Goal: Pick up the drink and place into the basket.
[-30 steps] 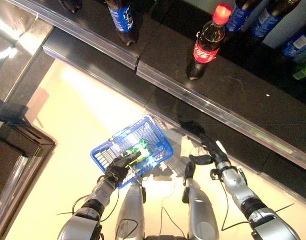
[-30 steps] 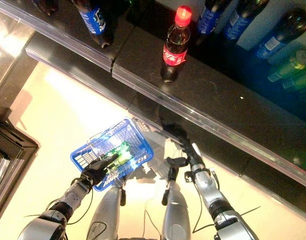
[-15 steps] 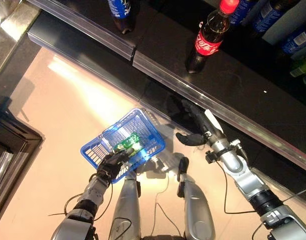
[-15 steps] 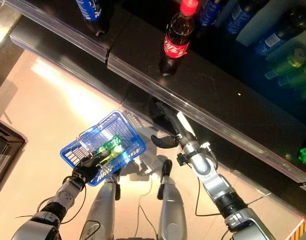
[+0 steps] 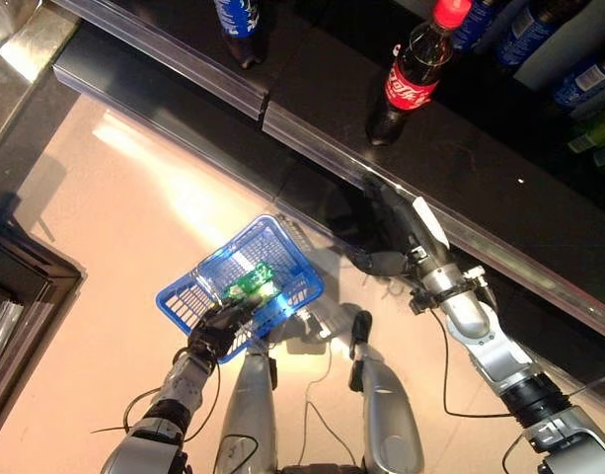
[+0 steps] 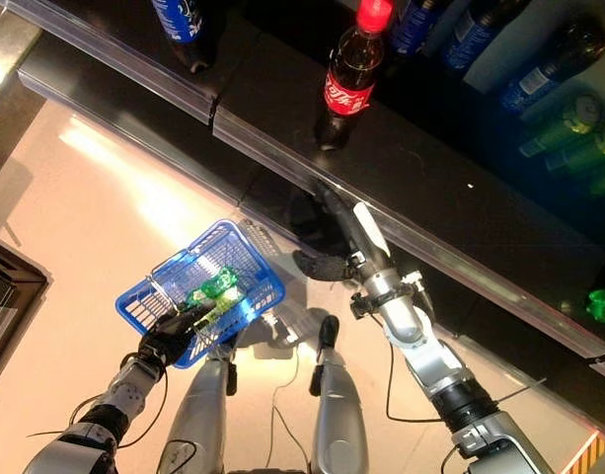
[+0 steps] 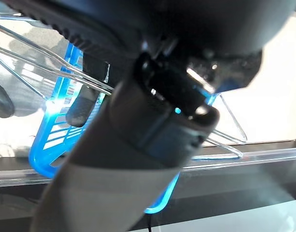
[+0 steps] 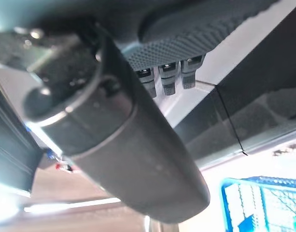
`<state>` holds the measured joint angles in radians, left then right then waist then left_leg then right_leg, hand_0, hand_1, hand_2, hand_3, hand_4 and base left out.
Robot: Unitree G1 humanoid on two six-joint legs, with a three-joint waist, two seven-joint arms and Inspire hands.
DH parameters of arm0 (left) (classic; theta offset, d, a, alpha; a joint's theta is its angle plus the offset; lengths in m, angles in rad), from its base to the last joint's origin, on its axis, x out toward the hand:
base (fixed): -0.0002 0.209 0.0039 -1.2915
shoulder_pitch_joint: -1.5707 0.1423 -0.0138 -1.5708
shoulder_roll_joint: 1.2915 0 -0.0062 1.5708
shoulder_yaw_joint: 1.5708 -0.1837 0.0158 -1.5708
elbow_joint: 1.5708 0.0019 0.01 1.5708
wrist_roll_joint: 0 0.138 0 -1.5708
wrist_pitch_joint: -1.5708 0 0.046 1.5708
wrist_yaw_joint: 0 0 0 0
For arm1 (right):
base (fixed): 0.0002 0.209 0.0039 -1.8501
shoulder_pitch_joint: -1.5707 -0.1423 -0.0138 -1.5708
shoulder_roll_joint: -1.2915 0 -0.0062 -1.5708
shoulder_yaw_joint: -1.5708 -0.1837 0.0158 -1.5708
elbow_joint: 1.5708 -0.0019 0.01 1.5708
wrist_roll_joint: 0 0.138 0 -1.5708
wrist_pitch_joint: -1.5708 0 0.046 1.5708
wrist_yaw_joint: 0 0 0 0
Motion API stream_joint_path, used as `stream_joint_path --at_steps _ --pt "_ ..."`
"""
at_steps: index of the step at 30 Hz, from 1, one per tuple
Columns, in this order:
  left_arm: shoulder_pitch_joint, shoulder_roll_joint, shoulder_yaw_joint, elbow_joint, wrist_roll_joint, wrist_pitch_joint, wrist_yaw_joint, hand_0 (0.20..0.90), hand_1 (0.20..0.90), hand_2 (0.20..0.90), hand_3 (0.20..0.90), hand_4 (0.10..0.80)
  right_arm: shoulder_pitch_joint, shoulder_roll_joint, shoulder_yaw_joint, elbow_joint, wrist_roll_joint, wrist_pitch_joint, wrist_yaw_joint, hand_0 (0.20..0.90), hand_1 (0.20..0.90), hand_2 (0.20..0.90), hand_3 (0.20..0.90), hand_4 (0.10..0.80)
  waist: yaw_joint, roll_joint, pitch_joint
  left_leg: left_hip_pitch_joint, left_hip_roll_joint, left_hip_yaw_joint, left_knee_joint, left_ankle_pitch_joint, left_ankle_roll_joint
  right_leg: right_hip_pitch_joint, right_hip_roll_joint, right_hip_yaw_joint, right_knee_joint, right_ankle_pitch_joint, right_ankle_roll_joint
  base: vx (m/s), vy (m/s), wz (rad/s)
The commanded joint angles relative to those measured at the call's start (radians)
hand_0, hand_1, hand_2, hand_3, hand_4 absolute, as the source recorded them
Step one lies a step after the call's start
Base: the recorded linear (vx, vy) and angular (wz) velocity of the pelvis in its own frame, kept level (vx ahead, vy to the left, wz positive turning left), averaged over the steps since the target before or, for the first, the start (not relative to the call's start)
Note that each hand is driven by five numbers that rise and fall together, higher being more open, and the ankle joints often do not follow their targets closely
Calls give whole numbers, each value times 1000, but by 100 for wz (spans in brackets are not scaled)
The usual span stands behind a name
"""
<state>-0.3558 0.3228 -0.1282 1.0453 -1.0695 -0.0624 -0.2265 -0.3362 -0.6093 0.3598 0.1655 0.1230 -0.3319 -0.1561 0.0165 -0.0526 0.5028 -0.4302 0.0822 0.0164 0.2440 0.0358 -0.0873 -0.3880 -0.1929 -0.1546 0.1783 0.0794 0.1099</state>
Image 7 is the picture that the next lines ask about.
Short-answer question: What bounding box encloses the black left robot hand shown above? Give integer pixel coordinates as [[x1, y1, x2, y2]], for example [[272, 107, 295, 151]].
[[0, 0, 296, 232]]

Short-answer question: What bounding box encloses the blue plastic shopping basket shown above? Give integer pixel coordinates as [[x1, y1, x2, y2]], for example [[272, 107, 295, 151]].
[[0, 13, 241, 215]]

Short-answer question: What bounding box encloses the black left robot foot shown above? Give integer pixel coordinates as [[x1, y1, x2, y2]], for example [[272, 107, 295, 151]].
[[0, 76, 15, 119]]

